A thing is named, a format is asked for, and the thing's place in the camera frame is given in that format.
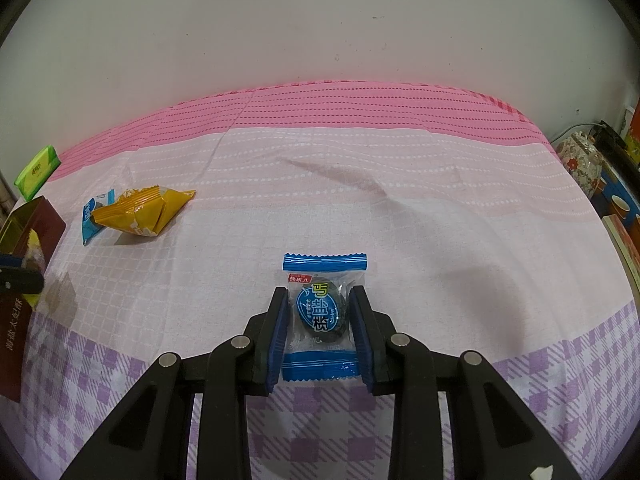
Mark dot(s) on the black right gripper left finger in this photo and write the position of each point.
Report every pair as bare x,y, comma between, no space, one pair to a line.
245,365

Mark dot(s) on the floral ceramic jar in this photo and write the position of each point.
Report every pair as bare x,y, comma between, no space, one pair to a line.
581,160

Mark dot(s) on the blue dark plum candy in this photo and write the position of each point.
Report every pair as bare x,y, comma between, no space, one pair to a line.
320,345

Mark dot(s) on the pink purple checked tablecloth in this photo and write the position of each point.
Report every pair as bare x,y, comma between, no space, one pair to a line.
476,236

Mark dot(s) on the yellow snack packet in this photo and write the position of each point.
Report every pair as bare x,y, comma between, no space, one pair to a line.
143,212

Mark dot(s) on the gold toffee tin box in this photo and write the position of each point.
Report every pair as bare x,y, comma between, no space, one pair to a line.
28,240

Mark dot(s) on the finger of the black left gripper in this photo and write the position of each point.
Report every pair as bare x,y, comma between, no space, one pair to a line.
18,278

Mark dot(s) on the small blue white candy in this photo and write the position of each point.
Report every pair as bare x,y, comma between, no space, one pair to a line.
90,229

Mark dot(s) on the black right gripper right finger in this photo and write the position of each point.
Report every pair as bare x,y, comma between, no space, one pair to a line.
395,364

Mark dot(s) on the green tissue pack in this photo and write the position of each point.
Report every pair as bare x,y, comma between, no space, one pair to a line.
36,173

